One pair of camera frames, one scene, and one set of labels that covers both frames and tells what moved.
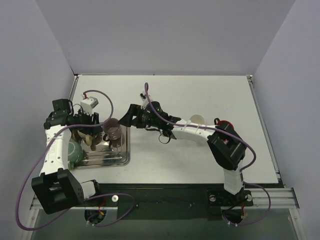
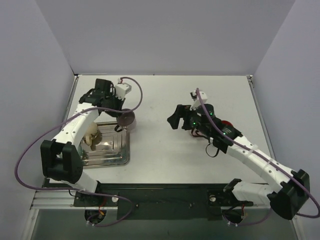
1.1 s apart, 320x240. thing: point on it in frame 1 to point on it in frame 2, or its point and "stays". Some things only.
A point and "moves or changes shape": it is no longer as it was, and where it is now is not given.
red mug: [217, 122] stays
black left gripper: [88, 122] to [116, 104]
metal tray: [109, 153] stays
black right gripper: [136, 115] to [185, 118]
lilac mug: [112, 127] moves or changes shape
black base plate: [166, 201] stays
